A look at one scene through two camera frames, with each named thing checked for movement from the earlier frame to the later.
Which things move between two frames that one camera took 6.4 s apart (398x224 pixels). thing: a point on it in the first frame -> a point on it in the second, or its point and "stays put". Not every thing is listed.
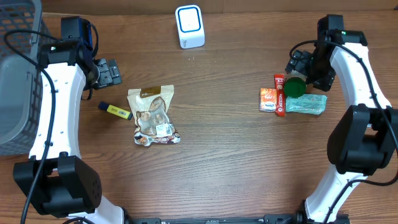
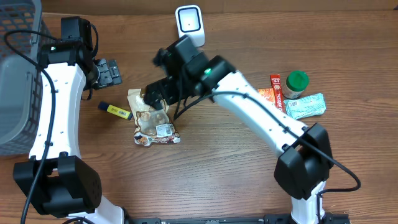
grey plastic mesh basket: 24,27 stays put
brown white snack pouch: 150,107 stays put
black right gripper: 298,62 -> 162,90
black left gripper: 108,73 stays put
